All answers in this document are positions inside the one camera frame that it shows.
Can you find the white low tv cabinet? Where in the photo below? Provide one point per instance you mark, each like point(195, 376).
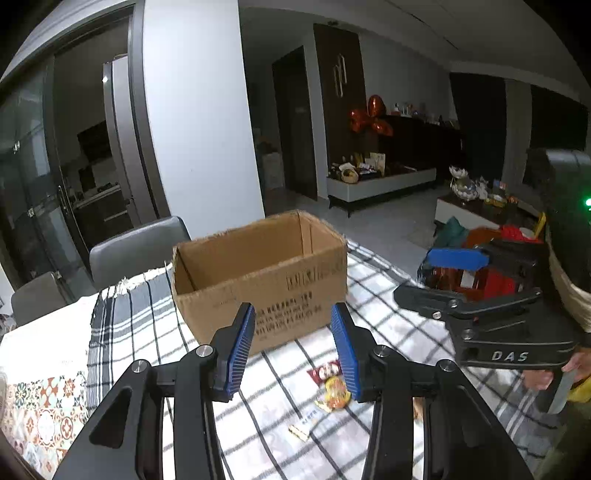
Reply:
point(352, 197)

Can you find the small white wrapper piece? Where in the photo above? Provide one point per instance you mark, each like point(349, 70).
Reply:
point(300, 431)

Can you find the brown cardboard box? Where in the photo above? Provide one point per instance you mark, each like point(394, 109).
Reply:
point(291, 267)

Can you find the lotus flower ornament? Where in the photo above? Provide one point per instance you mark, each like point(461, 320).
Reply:
point(462, 186)

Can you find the wooden chair with red cloth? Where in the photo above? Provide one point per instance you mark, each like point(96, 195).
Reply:
point(480, 272)

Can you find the patterned floral table runner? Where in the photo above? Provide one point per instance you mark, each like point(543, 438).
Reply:
point(42, 418)

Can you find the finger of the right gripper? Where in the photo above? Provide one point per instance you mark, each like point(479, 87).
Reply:
point(459, 259)
point(440, 304)

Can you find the checkered grey white tablecloth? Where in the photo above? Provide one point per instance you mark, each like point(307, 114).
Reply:
point(141, 321)

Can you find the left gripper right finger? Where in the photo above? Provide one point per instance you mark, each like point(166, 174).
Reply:
point(463, 439)

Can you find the red foil balloons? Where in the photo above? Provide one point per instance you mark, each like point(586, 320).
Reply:
point(373, 117)

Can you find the yellow orange candy packet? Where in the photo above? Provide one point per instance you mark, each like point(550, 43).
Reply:
point(334, 395)

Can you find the glass sliding door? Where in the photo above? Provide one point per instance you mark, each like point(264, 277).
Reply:
point(78, 163)

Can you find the green cloth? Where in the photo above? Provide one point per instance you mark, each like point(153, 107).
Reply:
point(452, 235)

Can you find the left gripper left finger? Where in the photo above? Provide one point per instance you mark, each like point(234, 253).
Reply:
point(123, 437)

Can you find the grey dining chair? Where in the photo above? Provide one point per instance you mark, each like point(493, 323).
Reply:
point(136, 251)
point(37, 298)

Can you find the red white candy packet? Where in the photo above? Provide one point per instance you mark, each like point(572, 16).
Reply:
point(323, 373)

